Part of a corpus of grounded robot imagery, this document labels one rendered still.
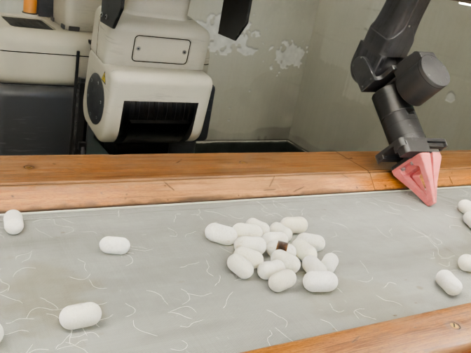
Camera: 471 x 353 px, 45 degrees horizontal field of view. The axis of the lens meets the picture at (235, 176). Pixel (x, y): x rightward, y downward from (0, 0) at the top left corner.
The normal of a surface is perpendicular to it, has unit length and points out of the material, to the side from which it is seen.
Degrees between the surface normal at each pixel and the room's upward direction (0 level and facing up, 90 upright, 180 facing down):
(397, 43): 106
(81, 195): 45
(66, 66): 90
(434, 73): 40
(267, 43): 90
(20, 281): 0
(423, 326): 0
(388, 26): 82
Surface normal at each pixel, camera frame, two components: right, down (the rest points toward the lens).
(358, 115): -0.87, 0.03
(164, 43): 0.47, 0.52
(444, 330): 0.18, -0.92
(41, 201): 0.46, -0.37
